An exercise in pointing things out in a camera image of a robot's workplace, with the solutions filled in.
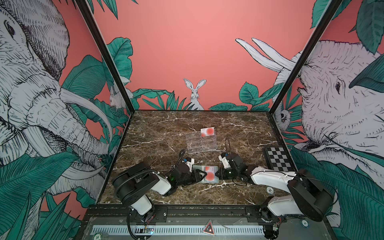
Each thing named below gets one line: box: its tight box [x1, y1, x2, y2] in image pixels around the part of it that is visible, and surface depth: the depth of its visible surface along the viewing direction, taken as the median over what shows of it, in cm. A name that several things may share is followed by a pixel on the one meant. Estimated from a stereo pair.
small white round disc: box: [266, 186, 274, 194], surface depth 83 cm
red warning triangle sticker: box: [203, 219, 215, 235], surface depth 71 cm
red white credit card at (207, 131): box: [200, 127, 215, 137], surface depth 100 cm
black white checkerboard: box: [263, 145, 295, 172], surface depth 94 cm
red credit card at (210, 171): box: [205, 166, 215, 181], surface depth 88 cm
